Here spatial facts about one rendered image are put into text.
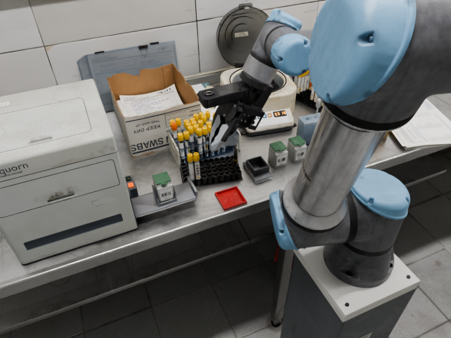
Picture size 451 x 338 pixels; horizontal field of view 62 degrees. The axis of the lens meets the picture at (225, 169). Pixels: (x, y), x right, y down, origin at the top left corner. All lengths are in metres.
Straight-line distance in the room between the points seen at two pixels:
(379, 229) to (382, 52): 0.46
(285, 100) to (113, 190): 0.67
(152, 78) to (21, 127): 0.63
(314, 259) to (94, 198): 0.52
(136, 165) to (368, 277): 0.72
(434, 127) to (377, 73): 1.09
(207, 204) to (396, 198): 0.50
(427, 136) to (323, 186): 0.85
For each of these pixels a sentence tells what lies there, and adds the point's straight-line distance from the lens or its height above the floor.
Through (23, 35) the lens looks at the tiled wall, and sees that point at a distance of 1.39.
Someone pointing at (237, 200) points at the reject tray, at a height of 0.88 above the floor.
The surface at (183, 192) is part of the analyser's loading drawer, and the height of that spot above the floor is 0.92.
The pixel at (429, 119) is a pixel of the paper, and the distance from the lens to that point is 1.49.
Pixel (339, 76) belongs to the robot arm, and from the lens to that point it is 0.39.
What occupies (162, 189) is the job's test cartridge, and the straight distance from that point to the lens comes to 0.96.
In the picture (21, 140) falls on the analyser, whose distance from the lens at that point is 0.87.
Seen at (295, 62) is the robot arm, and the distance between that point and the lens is 0.75.
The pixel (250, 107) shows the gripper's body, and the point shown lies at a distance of 0.91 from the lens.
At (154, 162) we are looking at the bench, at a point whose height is 0.88.
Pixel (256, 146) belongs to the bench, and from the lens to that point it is 1.23.
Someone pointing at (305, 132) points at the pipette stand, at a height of 0.94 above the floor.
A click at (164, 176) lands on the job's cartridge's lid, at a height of 0.98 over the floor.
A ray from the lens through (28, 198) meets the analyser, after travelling 0.88.
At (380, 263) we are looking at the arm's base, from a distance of 0.86.
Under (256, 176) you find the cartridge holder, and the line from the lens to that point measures 1.10.
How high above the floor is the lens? 1.62
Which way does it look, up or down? 41 degrees down
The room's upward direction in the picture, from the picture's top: 1 degrees counter-clockwise
